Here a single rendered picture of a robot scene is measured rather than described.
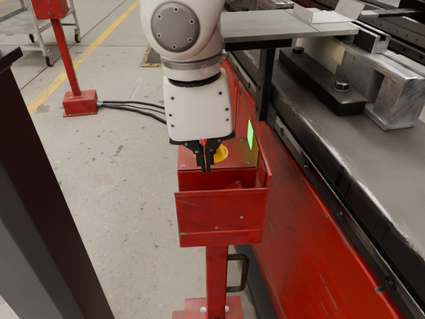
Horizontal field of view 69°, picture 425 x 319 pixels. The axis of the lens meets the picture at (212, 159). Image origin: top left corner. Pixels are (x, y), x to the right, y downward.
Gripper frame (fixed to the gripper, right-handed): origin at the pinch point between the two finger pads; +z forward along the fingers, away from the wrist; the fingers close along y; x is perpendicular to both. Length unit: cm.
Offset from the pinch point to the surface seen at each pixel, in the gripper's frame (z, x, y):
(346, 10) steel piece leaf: -14.4, -26.9, -32.7
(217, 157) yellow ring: 6.1, -7.9, -2.3
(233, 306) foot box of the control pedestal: 73, -10, -3
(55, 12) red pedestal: 5, -167, 85
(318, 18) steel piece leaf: -14.1, -24.5, -26.0
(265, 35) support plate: -14.9, -14.8, -13.2
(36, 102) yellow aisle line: 73, -190, 135
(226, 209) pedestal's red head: 8.0, 4.8, -2.8
